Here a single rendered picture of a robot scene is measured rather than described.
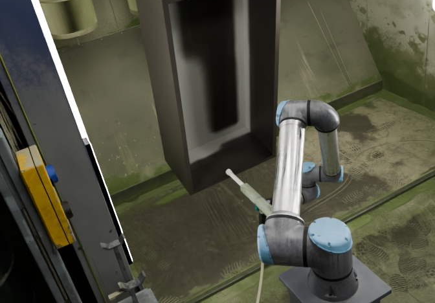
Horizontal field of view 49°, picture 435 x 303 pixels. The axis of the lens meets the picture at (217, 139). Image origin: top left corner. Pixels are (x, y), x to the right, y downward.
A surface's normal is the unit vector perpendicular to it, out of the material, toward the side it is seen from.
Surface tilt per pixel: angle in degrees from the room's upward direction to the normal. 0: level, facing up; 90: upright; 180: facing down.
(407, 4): 90
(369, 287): 0
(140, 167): 57
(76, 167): 90
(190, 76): 102
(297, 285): 0
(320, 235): 5
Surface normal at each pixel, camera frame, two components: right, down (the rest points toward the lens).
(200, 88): 0.49, 0.55
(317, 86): 0.29, -0.13
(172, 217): -0.16, -0.84
